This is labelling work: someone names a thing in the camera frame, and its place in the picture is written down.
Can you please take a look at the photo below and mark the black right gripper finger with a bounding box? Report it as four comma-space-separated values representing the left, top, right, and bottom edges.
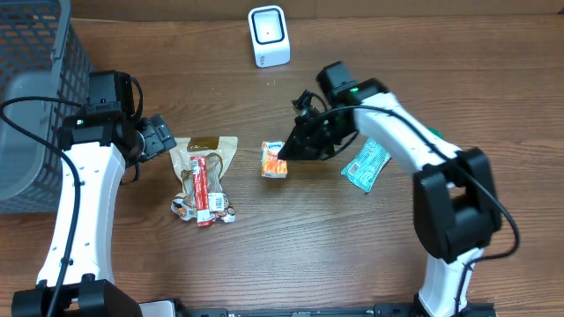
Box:
292, 90, 326, 115
278, 123, 317, 160

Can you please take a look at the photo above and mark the red snack bar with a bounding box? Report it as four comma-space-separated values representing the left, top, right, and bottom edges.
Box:
190, 156, 212, 227

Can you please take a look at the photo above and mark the orange snack packet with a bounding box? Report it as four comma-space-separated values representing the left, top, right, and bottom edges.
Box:
261, 141, 287, 178

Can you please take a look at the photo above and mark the teal tissue packet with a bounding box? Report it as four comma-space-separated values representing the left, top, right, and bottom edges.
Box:
341, 138, 391, 193

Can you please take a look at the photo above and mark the brown transparent snack bag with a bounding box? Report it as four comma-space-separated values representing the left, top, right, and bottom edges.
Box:
170, 136, 238, 210

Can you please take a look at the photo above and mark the white patterned wrapper packet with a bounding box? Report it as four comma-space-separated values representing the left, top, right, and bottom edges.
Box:
171, 192, 235, 224

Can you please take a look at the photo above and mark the green lid jar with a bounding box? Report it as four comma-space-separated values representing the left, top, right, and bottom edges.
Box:
427, 127, 444, 140

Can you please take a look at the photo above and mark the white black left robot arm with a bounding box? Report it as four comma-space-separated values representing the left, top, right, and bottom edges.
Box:
6, 70, 185, 316

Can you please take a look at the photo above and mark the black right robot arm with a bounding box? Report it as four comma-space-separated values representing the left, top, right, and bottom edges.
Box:
278, 62, 501, 316

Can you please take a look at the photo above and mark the white barcode scanner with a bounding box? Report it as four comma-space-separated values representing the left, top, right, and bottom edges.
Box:
248, 4, 291, 68

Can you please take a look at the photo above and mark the grey plastic mesh basket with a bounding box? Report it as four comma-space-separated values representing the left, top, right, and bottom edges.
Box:
1, 0, 93, 214

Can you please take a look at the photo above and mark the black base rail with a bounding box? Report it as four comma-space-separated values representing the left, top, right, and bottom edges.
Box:
138, 299, 498, 317

